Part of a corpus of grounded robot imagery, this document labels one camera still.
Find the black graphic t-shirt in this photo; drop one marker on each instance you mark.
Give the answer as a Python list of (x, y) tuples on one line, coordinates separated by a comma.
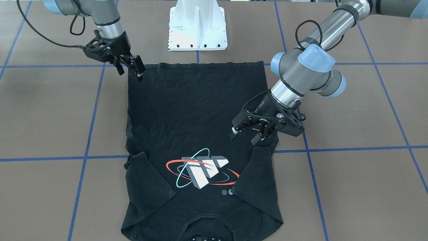
[(185, 177)]

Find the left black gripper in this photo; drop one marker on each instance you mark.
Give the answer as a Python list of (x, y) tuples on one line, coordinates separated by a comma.
[(266, 106)]

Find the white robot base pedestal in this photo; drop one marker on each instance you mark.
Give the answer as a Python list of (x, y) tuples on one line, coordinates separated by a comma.
[(197, 25)]

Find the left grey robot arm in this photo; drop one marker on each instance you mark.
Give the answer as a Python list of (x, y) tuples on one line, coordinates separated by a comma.
[(310, 68)]

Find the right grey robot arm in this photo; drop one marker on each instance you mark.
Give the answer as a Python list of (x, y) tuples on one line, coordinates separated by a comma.
[(104, 13)]

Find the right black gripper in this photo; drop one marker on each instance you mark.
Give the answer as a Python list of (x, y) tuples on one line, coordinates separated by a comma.
[(122, 44)]

